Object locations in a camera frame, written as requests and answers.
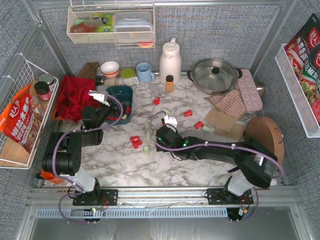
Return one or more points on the steel pot with lid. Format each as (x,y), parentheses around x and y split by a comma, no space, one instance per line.
(214,76)

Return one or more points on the red cloth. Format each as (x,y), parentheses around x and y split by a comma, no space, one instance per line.
(74,96)

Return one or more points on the red capsule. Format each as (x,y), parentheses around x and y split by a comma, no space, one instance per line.
(188,113)
(134,139)
(156,101)
(198,125)
(137,144)

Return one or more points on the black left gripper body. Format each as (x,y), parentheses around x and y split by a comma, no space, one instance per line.
(110,110)

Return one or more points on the dark lid jar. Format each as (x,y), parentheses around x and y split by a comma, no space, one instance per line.
(42,90)

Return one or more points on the pepper grinder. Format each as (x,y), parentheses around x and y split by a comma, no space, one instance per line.
(109,82)

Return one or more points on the white striped bowl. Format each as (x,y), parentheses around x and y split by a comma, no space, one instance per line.
(110,69)

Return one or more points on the steel lid jar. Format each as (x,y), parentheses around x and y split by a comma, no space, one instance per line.
(49,79)

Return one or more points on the white wire basket left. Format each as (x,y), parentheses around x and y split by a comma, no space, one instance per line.
(13,155)

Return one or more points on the green lidded cup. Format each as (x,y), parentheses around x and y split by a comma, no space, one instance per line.
(129,77)

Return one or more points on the brown paper bag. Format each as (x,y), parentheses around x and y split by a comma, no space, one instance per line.
(89,70)

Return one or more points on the teal storage basket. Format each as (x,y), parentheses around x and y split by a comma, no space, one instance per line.
(124,94)

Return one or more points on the orange spice bottle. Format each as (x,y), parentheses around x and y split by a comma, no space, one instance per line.
(169,83)

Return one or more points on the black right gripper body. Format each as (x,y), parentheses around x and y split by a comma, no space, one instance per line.
(162,136)

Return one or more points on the brown cardboard sheet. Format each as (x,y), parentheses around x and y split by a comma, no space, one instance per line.
(236,133)
(220,120)

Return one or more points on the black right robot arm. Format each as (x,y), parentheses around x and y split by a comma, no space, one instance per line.
(254,164)

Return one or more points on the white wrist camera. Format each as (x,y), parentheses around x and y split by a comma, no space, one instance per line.
(170,120)
(100,96)

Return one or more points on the cream wall shelf basket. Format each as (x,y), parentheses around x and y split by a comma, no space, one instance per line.
(88,24)

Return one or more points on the red snack bag left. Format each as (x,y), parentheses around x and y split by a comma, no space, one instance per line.
(19,121)

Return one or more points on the white thermos jug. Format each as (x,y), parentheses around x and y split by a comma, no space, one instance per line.
(170,62)

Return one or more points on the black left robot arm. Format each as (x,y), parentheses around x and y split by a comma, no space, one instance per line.
(63,153)

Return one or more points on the clear plastic food container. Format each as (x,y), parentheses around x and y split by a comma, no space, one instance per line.
(133,26)

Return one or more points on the red capsule mid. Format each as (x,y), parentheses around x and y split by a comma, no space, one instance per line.
(128,110)
(112,118)

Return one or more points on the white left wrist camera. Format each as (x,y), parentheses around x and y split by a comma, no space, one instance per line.
(100,96)

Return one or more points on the orange cup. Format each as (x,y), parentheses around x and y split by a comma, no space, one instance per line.
(51,177)

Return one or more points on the blue mug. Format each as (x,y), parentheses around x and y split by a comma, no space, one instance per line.
(144,73)

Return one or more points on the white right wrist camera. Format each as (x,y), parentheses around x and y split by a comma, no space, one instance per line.
(170,120)

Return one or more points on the striped pink cloth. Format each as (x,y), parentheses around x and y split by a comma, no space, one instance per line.
(230,104)

